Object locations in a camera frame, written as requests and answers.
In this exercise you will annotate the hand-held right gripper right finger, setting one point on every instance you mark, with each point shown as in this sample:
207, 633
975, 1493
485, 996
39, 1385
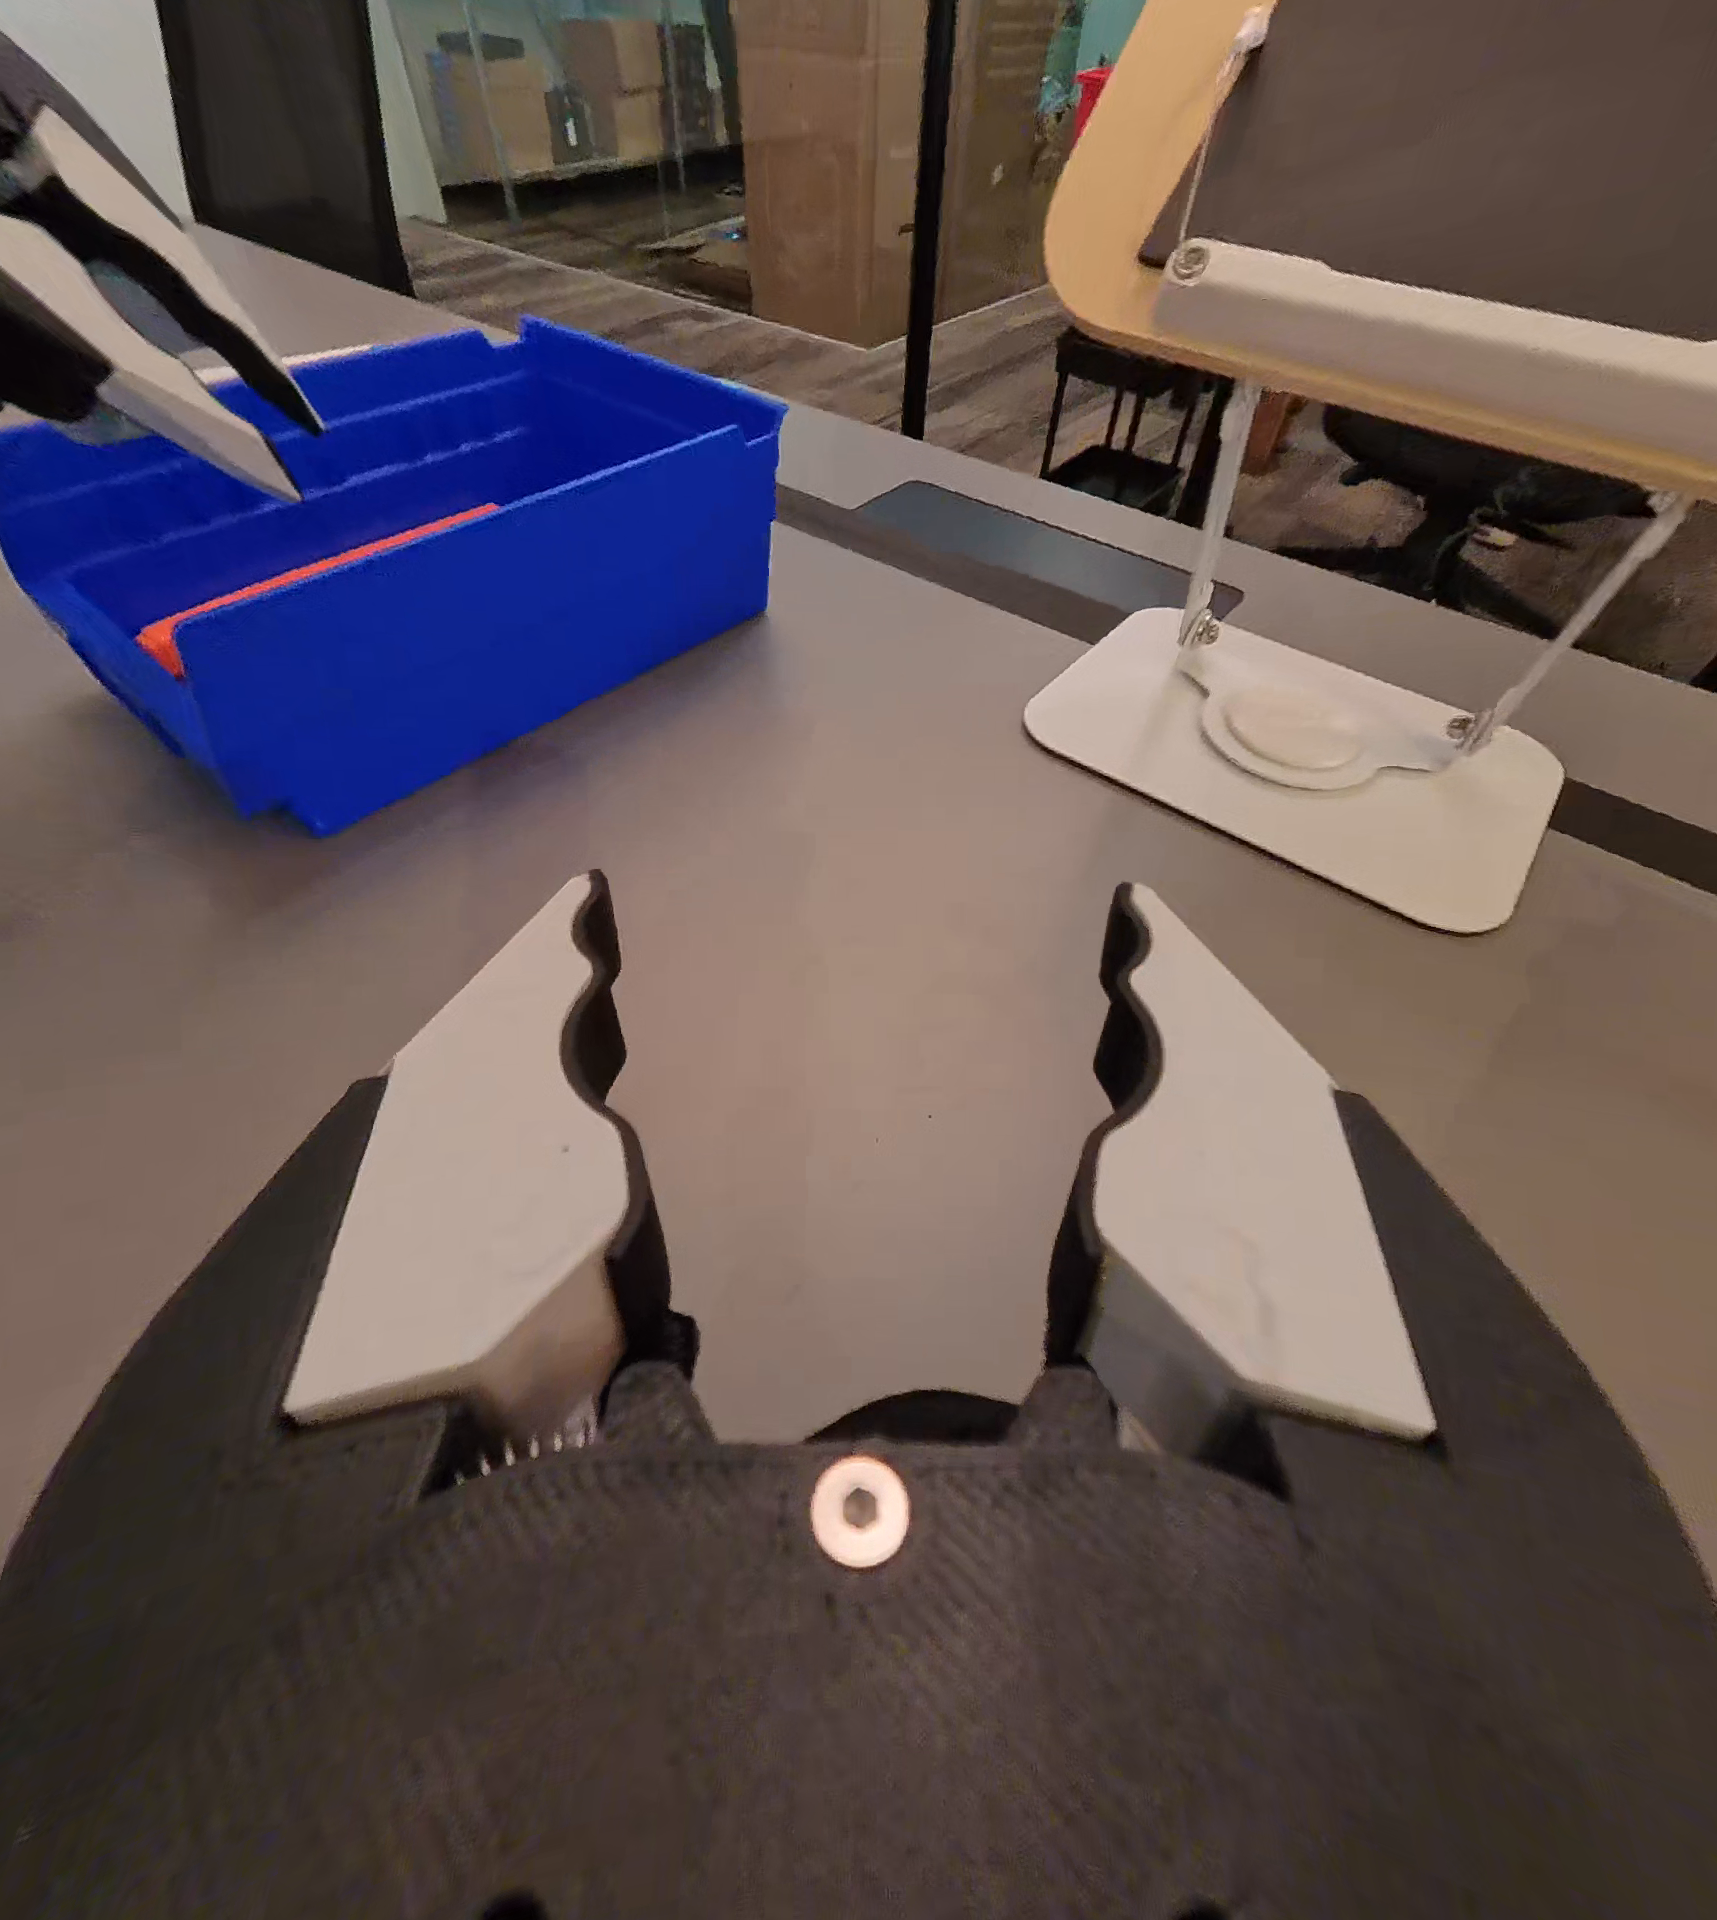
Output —
1249, 1231

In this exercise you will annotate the black round-top pole stand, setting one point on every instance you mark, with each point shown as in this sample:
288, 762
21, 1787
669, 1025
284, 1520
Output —
931, 211

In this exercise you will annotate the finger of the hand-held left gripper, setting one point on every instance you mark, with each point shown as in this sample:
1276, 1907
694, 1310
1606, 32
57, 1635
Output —
154, 254
95, 346

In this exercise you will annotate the blue plastic bin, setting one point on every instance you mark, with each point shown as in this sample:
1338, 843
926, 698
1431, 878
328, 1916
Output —
497, 644

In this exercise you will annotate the white board stand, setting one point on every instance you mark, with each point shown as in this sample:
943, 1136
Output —
1309, 768

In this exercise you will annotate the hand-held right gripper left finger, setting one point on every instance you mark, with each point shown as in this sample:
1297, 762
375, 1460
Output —
470, 1203

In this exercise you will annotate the black office chair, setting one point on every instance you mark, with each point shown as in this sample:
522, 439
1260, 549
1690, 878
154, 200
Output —
288, 137

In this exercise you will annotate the large cardboard box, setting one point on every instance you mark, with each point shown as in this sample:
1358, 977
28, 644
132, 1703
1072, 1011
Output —
828, 166

